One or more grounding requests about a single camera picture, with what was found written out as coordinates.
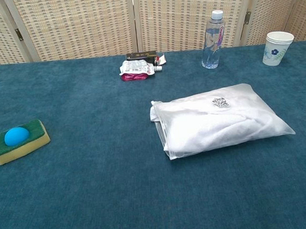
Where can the teal table cover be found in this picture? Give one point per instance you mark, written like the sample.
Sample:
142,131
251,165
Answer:
95,188

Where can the yellow green scouring sponge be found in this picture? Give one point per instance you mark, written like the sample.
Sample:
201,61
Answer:
37,126

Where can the transparent plastic zip bag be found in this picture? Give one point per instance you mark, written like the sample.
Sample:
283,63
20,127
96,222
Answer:
225,103

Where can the woven folding screen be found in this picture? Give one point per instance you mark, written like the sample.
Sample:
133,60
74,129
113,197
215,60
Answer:
80,25

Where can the clear plastic water bottle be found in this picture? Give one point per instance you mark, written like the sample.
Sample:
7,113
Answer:
212,46

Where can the blue ball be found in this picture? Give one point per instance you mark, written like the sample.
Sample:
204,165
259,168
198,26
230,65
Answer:
16,137

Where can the white towel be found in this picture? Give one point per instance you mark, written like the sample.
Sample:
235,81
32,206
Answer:
211,131

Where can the small red white wrapper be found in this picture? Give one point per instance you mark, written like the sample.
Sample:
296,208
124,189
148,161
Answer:
161,59

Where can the floral paper cup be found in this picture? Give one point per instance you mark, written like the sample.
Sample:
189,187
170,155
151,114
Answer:
274,52

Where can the black rectangular box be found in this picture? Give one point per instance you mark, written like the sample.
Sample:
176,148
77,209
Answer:
140,54

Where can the white pink spout pouch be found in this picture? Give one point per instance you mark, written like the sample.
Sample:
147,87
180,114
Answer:
134,69

